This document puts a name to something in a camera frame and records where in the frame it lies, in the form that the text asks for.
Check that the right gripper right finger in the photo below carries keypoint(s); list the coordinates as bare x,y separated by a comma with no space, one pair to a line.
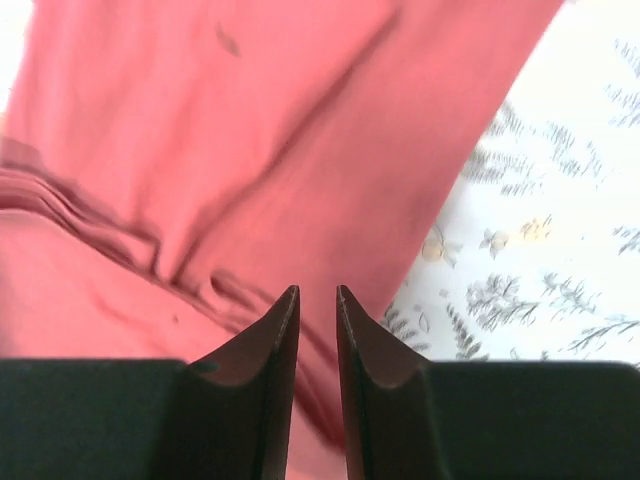
406,417

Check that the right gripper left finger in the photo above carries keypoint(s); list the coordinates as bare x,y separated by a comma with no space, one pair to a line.
224,416

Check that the floral patterned table mat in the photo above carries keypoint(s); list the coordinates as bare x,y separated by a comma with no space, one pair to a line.
534,254

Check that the pink t shirt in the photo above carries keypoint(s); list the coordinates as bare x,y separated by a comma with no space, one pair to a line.
168,168

